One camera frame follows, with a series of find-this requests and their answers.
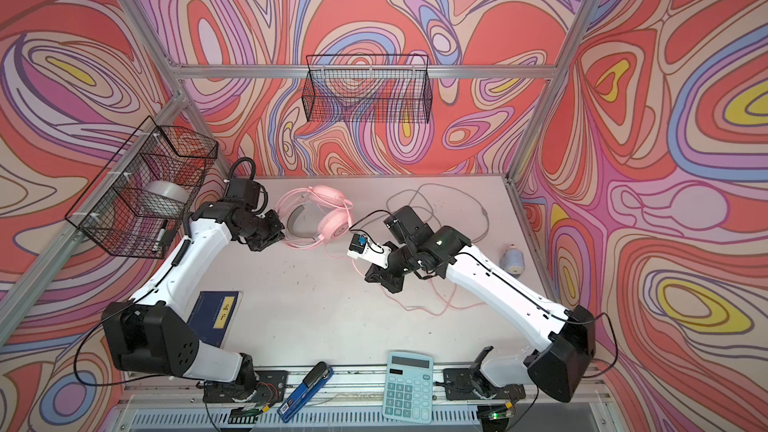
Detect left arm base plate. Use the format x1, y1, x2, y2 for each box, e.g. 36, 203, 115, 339
203, 369, 288, 405

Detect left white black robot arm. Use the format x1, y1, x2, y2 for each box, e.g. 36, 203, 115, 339
102, 178, 284, 402

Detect white headphones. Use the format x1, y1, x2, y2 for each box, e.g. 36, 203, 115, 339
286, 205, 314, 240

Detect black wire basket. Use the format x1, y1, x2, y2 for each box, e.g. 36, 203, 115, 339
65, 117, 218, 259
301, 53, 433, 124

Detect grey headphone cable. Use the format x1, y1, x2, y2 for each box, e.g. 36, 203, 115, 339
383, 183, 491, 247

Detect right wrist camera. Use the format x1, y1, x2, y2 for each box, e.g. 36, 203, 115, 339
346, 233, 392, 269

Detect pink headphone cable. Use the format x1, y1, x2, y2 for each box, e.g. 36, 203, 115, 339
323, 239, 488, 318

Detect dark blue booklet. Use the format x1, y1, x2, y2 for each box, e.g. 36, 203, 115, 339
187, 291, 242, 348

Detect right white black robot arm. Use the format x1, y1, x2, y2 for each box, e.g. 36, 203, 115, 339
348, 206, 597, 403

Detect rear black wire basket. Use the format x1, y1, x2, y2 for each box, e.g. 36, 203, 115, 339
301, 53, 433, 124

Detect blue black stapler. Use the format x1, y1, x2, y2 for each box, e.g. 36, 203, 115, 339
278, 361, 334, 423

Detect left black wire basket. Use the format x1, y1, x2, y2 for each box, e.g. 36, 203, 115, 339
65, 117, 218, 259

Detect grey tape roll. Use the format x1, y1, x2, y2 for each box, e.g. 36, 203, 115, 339
140, 180, 190, 218

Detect pink cat-ear headphones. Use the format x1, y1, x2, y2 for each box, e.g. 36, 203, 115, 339
274, 185, 353, 250

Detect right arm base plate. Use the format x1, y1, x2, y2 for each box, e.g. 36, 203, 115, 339
435, 346, 526, 403

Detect black marker in basket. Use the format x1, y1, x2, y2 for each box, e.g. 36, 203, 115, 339
152, 219, 168, 253

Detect teal calculator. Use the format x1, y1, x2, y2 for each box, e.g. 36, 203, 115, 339
382, 351, 434, 425

